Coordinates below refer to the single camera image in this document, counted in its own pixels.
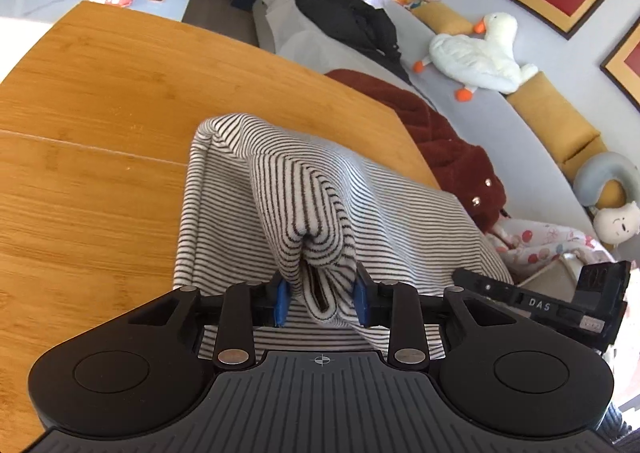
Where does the striped grey white sweater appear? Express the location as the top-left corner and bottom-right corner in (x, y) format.
(174, 114), (511, 351)

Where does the floral white cloth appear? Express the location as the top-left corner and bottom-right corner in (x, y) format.
(486, 218), (615, 283)

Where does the white round plush face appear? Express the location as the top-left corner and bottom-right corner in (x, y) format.
(592, 202), (640, 246)

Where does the grey sofa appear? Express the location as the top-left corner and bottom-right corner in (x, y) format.
(254, 0), (593, 234)

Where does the dark red fleece jacket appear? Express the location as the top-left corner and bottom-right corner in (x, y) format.
(328, 70), (506, 233)

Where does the grey neck pillow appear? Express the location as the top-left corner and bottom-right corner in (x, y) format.
(573, 152), (627, 208)

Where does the yellow sofa cushion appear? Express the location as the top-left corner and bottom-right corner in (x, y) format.
(506, 72), (604, 182)
(412, 2), (474, 35)

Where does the white plush goose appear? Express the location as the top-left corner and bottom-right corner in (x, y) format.
(412, 12), (539, 102)

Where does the red framed picture right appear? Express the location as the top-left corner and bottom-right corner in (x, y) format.
(600, 18), (640, 110)

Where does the black jacket on sofa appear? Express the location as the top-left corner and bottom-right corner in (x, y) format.
(295, 0), (408, 80)

